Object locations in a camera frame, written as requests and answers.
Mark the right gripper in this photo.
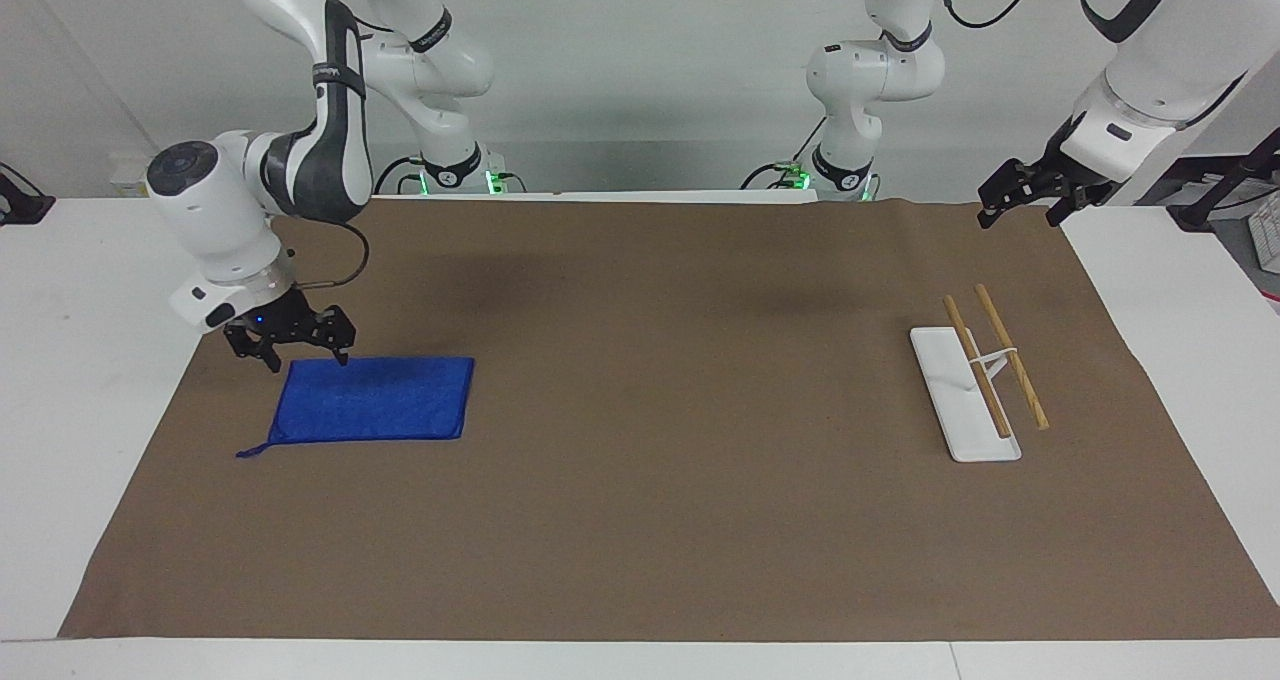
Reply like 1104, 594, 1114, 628
222, 287, 358, 374

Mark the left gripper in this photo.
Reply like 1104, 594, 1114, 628
977, 128, 1117, 230

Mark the blue towel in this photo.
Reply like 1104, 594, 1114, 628
236, 356, 476, 459

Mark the white rack with wooden bars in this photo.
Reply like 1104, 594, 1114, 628
909, 283, 1051, 463

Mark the black stand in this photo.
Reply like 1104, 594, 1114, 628
1172, 125, 1280, 233
0, 160, 57, 227

